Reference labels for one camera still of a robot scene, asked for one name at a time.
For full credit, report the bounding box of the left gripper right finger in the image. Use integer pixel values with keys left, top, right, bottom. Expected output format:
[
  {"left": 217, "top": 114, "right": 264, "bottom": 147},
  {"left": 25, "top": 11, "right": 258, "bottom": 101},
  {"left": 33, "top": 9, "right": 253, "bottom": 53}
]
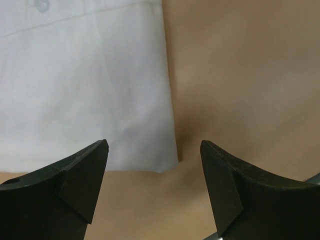
[{"left": 200, "top": 140, "right": 320, "bottom": 240}]

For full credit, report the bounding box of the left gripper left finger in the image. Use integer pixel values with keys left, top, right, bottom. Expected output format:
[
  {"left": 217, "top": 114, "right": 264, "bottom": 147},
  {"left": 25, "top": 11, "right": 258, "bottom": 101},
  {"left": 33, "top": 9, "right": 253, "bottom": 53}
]
[{"left": 0, "top": 139, "right": 109, "bottom": 240}]

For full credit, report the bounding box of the white long sleeve shirt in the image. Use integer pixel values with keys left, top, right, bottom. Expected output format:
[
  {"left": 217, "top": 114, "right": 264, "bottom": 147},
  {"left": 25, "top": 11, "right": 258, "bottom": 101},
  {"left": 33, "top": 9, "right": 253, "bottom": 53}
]
[{"left": 0, "top": 0, "right": 178, "bottom": 173}]

